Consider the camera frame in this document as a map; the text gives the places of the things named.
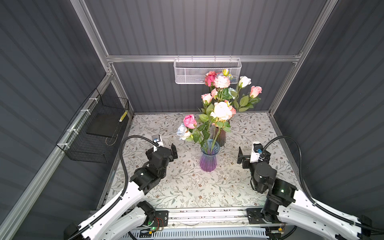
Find blue purple glass vase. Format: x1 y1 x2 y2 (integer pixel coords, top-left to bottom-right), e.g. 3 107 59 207
200 139 220 173

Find red pink glass vase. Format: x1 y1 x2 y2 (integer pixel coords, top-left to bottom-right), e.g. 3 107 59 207
213 127 226 147

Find light pink rose stem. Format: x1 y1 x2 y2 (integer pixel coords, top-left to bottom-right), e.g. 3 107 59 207
237 86 263 112

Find pale pink flower spray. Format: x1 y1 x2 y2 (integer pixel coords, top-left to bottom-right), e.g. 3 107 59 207
211 69 237 133

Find white bud rose stem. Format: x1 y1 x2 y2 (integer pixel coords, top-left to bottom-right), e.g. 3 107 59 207
177 124 208 148

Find pink rose large leaves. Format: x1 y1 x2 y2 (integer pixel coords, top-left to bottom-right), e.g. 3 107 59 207
200 93 214 123

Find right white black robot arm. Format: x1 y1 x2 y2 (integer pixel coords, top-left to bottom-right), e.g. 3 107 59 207
237 144 373 240

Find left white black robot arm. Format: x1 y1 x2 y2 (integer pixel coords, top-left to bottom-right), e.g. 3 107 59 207
64 144 178 240

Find floral patterned table mat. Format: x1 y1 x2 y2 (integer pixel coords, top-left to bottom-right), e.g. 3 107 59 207
106 112 304 210

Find yellow green marker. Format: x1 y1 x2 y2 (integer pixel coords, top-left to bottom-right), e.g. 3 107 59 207
119 111 129 123

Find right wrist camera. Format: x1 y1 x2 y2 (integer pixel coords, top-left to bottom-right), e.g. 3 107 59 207
250 142 271 163

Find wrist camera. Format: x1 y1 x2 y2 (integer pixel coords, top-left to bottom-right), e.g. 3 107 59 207
250 142 271 163
152 135 164 147

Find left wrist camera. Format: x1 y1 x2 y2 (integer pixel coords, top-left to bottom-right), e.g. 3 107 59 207
152 135 164 147

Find left black corrugated cable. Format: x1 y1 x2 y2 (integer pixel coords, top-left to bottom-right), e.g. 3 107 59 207
67 134 160 240

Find black corrugated cable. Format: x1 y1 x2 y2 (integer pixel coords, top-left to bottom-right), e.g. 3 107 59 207
260 135 384 235
67 134 160 240

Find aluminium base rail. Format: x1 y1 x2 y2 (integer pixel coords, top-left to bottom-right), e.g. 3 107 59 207
149 206 288 230

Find black wire basket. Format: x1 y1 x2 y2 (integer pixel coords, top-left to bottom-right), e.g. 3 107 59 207
57 90 130 164

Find white wire mesh basket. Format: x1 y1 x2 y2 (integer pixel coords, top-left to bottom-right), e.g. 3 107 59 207
174 57 242 85

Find right black corrugated cable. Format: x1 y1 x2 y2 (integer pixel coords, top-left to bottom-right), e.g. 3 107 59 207
260 135 384 235

